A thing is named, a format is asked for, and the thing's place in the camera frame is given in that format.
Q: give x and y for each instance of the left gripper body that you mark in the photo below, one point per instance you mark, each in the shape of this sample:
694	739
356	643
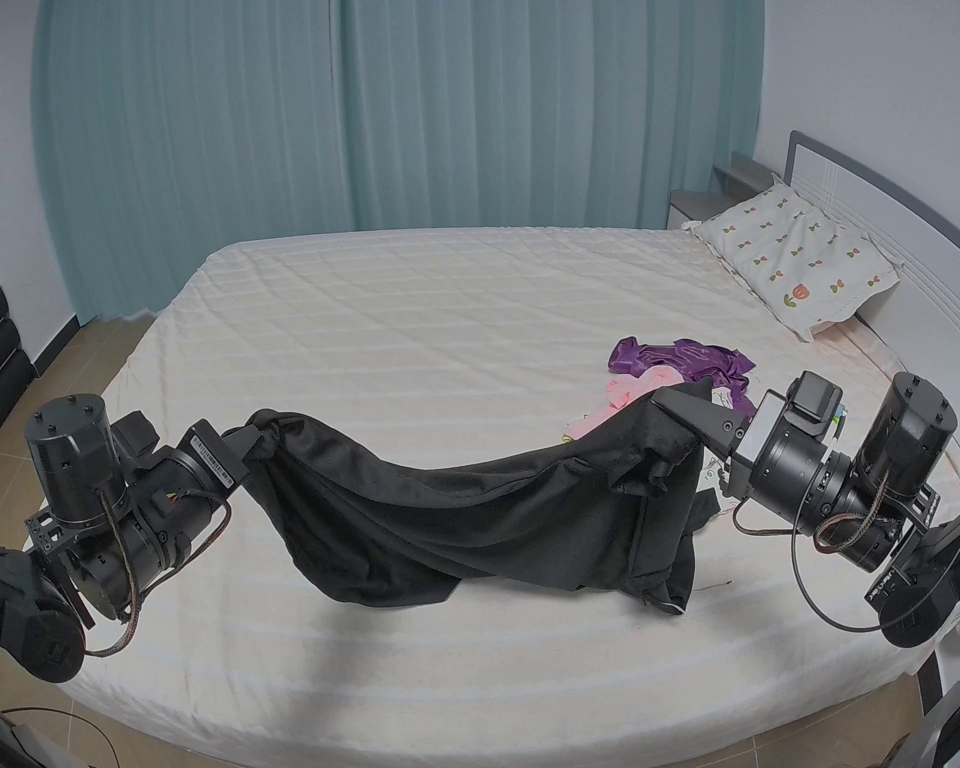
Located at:
172	517

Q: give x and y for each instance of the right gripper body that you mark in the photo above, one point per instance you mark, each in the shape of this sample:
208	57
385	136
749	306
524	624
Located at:
795	480

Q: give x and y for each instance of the black T-shirt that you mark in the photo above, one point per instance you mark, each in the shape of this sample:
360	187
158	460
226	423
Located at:
465	510

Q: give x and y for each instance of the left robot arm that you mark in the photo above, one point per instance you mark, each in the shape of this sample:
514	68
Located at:
67	450

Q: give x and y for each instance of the bed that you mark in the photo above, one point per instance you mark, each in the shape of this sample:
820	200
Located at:
420	315

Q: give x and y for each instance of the white printed garment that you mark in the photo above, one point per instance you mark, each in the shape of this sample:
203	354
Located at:
711	472

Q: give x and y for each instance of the purple garment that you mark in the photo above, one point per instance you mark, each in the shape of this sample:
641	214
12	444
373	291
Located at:
675	356

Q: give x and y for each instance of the pink garment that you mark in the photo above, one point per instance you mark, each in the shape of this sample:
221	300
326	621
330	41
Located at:
630	390

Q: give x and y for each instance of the white printed pillow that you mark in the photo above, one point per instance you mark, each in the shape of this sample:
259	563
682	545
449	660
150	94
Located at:
795	255

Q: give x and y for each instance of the black chest of drawers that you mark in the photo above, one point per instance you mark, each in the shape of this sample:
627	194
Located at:
11	360

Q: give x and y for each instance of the grey bedside table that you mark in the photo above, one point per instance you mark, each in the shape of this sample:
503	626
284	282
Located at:
697	206

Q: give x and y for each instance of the blue-green curtain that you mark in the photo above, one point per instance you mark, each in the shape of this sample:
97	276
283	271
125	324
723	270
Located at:
225	150

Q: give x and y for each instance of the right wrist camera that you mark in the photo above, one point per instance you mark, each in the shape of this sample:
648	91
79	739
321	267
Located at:
814	405

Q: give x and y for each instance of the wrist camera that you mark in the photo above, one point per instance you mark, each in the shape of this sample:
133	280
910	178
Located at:
814	405
137	442

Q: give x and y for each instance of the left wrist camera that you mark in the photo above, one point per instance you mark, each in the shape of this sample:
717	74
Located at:
137	442

